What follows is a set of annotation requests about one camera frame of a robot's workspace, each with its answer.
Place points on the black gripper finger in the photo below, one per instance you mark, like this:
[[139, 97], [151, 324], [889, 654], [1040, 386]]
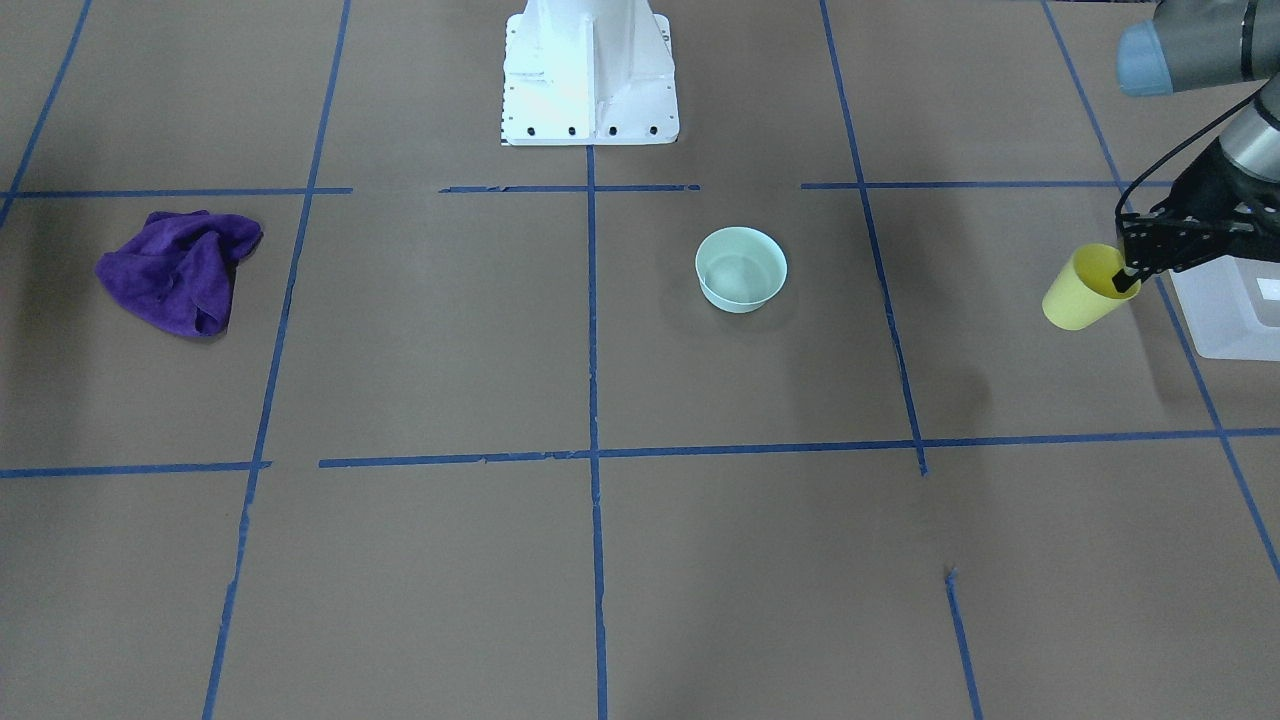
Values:
[[1127, 281]]

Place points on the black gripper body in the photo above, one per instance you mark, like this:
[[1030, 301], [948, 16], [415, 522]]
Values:
[[1213, 185]]

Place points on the yellow plastic cup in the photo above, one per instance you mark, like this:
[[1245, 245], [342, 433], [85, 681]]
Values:
[[1082, 292]]

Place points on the purple cloth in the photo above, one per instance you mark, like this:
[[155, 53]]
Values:
[[178, 273]]

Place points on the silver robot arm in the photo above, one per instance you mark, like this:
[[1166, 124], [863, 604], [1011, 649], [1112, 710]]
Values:
[[1187, 45]]

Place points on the clear plastic bin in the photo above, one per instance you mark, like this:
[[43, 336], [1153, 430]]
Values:
[[1231, 307]]

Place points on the mint green bowl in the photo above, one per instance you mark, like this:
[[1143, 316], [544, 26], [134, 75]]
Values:
[[740, 269]]

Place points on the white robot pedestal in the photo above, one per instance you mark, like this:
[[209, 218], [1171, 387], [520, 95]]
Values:
[[589, 73]]

